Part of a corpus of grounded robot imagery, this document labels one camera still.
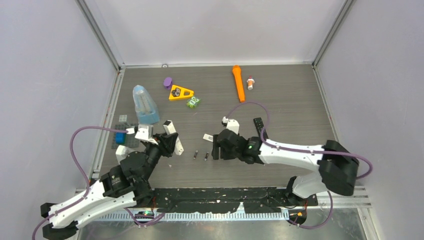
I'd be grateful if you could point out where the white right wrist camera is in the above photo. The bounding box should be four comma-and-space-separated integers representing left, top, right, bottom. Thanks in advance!
221, 116, 240, 134

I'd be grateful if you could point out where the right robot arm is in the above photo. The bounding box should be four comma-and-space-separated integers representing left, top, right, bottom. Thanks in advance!
211, 129, 359, 205

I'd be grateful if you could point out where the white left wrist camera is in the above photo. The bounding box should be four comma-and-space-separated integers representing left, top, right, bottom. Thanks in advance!
125, 124, 158, 145

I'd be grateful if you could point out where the purple cylinder toy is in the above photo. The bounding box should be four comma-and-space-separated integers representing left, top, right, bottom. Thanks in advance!
163, 77, 173, 90

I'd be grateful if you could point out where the white rectangular thermometer device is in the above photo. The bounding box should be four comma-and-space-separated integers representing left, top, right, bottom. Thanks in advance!
162, 120, 184, 156

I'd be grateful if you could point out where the blue lego brick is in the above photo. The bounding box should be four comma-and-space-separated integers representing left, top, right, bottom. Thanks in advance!
114, 132, 127, 145

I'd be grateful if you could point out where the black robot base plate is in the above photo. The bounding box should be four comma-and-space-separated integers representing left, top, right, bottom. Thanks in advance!
141, 187, 318, 214

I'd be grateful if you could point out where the yellow triangle shape toy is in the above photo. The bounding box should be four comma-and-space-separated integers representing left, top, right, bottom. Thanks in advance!
168, 84, 195, 101

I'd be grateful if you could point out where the green owl toy block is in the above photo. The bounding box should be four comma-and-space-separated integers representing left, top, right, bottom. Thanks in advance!
186, 96, 201, 109

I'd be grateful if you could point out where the grey lego small plate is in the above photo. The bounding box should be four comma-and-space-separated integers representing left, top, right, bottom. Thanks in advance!
118, 115, 128, 122

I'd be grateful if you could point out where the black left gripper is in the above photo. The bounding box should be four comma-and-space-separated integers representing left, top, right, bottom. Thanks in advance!
141, 131, 178, 182

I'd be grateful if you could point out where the blue transparent plastic container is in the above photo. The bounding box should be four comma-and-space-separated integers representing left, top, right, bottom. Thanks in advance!
132, 85, 160, 125

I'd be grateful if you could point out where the black remote control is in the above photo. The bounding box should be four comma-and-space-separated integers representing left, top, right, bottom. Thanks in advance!
253, 117, 264, 135

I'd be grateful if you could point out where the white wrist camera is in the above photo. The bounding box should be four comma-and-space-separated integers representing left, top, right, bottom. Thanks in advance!
125, 124, 158, 145
221, 116, 240, 134

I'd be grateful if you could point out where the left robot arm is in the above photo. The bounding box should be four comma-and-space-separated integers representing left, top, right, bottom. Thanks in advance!
40, 132, 179, 240

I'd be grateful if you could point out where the grey lego baseplate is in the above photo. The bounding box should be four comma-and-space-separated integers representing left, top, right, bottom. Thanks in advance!
111, 123, 140, 149

